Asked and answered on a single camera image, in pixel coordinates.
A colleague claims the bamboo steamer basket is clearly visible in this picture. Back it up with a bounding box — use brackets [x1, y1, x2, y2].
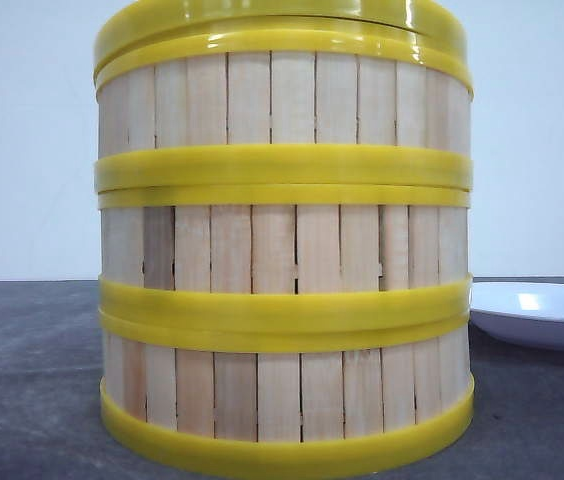
[100, 190, 470, 352]
[94, 27, 472, 209]
[99, 284, 474, 477]

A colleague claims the woven bamboo steamer lid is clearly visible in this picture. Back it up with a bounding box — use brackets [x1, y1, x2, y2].
[93, 1, 472, 88]

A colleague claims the white plate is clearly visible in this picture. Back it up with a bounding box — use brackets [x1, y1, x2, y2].
[470, 282, 564, 351]

